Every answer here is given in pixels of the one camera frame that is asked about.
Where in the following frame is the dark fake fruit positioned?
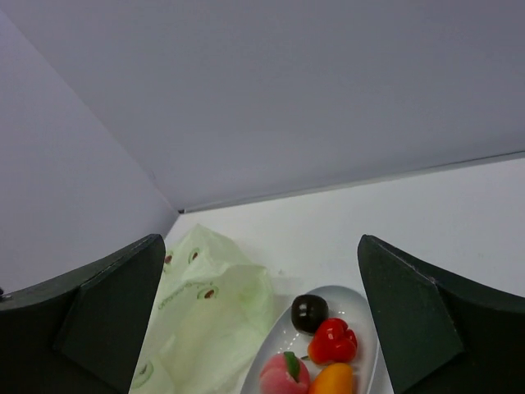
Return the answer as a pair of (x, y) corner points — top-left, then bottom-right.
(290, 294), (329, 335)

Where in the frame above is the green avocado-print plastic bag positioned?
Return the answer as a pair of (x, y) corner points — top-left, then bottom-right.
(130, 225), (274, 393)

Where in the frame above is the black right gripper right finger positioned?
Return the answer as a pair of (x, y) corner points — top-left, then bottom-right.
(358, 235), (524, 393)

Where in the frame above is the pink fake peach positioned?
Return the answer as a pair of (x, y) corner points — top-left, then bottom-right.
(259, 351), (310, 394)

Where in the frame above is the red yellow fake pear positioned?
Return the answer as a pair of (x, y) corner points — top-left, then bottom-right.
(303, 318), (358, 365)

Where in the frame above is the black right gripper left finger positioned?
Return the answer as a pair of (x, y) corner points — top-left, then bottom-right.
(1, 234), (166, 393)

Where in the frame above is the white oval plate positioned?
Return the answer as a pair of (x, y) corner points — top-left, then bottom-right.
(239, 285), (379, 394)

